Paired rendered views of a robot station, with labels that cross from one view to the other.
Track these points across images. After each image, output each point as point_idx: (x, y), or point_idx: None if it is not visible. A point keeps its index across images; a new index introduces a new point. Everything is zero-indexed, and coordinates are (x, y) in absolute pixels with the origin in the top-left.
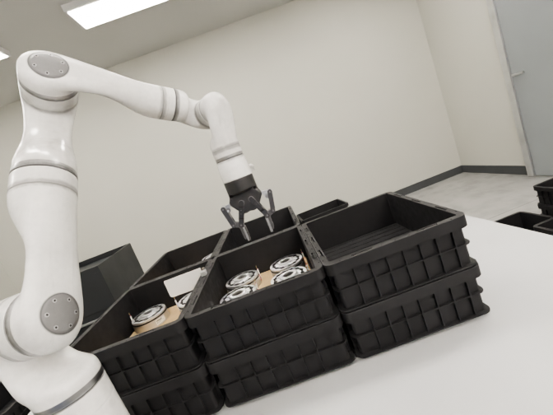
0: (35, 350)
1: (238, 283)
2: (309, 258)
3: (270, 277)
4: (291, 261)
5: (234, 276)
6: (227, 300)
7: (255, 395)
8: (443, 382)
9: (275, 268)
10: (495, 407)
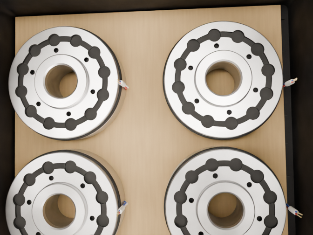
0: None
1: (53, 119)
2: (289, 35)
3: (154, 79)
4: (243, 98)
5: (29, 5)
6: (29, 221)
7: None
8: None
9: (181, 93)
10: None
